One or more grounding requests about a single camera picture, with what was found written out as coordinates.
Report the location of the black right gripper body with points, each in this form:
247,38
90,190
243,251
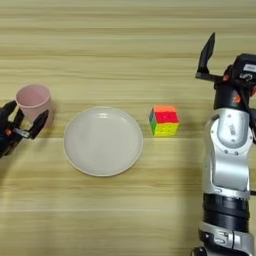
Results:
226,96

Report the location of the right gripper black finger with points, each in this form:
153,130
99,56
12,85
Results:
206,56

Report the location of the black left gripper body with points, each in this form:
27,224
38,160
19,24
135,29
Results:
6,140

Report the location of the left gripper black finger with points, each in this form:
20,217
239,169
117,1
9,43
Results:
10,107
39,125

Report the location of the pink plastic cup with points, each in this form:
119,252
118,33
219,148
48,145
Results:
33,100

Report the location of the colourful puzzle cube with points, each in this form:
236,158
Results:
165,120

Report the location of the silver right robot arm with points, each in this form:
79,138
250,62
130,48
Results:
228,150

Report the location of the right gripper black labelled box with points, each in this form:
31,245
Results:
245,66

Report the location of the white round plate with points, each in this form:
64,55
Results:
103,143

